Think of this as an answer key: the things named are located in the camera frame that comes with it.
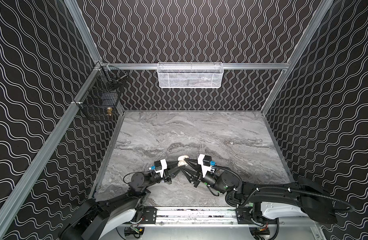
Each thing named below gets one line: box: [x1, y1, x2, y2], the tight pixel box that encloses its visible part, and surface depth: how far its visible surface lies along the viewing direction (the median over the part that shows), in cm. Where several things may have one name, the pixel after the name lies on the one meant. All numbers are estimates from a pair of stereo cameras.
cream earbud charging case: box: [177, 155, 190, 167], surface depth 66 cm
